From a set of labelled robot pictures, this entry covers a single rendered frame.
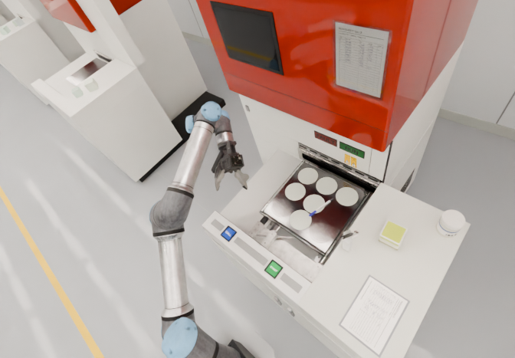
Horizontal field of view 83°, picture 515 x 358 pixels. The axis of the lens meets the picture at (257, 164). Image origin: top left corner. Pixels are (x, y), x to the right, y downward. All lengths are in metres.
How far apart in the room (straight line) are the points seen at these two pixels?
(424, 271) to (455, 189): 1.45
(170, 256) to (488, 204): 2.19
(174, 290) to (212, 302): 1.17
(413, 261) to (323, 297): 0.35
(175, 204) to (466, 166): 2.29
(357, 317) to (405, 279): 0.22
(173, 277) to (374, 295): 0.71
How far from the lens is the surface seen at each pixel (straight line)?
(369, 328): 1.17
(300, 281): 1.21
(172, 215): 1.03
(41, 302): 3.17
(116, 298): 2.71
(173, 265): 1.15
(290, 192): 1.44
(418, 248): 1.28
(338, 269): 1.21
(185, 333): 1.06
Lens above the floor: 2.12
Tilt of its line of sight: 51 degrees down
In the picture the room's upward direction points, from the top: 21 degrees counter-clockwise
